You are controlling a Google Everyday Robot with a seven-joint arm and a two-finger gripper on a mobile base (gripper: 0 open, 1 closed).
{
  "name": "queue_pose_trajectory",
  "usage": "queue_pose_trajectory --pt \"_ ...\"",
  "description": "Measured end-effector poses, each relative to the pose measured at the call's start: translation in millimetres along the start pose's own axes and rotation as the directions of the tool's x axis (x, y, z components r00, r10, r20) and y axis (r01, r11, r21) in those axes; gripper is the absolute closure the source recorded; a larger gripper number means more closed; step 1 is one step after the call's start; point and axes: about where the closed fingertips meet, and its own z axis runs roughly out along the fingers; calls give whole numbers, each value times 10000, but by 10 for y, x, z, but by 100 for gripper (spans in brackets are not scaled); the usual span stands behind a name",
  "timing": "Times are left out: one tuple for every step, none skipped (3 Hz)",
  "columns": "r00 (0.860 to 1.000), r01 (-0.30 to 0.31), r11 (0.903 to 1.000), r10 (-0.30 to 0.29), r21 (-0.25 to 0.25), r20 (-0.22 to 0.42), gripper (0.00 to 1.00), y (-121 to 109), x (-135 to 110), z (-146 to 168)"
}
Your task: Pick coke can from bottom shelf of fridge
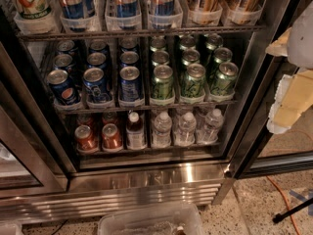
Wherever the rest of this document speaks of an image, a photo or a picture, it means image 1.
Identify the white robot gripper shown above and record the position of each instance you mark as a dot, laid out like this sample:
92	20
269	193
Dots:
301	39

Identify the red coke can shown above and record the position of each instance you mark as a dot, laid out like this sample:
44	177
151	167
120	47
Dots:
112	140
86	119
110	117
87	141

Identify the green soda can front right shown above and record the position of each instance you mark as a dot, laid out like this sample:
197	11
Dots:
224	79

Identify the green soda can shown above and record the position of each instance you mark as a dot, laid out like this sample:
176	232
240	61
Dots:
160	58
162	82
190	56
220	55
224	79
193	81

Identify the green soda can middle right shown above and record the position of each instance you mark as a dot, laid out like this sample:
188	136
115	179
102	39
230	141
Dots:
220	55

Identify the fridge glass door right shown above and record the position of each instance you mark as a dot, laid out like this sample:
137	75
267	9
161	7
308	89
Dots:
246	134

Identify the green soda can front middle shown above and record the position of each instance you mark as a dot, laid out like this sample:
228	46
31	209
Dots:
193	81

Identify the green soda can middle centre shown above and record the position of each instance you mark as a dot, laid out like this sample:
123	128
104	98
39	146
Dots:
190	56

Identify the green soda can front left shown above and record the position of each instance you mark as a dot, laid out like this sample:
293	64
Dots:
162	82

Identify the green soda can middle left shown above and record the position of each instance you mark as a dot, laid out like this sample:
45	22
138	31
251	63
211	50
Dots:
160	58

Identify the blue pepsi can front right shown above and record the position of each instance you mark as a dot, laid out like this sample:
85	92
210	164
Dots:
130	84

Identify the blue pepsi can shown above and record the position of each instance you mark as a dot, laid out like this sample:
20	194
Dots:
97	85
63	87
130	84
97	60
66	63
129	59

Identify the blue pepsi can middle right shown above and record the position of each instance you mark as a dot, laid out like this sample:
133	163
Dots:
129	59

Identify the stainless steel fridge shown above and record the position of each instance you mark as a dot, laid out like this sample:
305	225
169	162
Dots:
49	180

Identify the red bull can middle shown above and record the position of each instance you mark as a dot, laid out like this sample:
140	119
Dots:
125	0

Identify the blue pepsi can middle centre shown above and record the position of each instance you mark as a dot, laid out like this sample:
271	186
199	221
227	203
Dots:
97	60

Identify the blue pepsi can front middle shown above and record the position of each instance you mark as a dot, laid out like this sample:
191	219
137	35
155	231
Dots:
97	85

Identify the blue pepsi can middle left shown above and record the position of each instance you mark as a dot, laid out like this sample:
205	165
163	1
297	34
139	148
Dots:
66	63

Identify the blue pepsi can front left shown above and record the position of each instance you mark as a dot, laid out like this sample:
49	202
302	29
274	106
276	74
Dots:
63	87

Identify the red bull can left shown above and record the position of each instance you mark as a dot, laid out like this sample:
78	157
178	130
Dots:
77	9

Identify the clear water bottle right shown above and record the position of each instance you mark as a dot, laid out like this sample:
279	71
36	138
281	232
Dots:
209	127

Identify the clear water bottle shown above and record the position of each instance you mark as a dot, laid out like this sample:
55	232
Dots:
209	127
185	132
161	130

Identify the clear water bottle middle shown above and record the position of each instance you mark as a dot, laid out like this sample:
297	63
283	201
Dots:
185	132

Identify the clear water bottle left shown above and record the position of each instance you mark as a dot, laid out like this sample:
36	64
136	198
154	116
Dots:
161	130

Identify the black tripod leg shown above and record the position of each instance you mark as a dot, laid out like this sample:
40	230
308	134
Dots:
281	216

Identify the brown drink bottle white cap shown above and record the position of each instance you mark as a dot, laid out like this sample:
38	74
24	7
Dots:
135	132

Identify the clear plastic bin on floor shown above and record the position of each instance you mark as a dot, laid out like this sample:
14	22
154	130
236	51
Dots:
162	219

